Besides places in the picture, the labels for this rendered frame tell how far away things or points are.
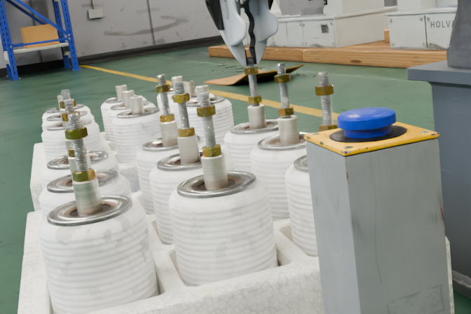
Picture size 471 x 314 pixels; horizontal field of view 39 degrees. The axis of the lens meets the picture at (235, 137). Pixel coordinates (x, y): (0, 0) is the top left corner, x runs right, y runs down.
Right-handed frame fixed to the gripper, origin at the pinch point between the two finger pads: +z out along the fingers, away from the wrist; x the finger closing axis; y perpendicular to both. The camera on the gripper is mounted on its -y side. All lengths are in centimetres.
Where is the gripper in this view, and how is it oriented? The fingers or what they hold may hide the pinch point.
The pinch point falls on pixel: (247, 55)
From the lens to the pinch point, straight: 86.7
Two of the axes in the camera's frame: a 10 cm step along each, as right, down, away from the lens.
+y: 4.0, 1.3, -9.1
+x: 9.1, -2.0, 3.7
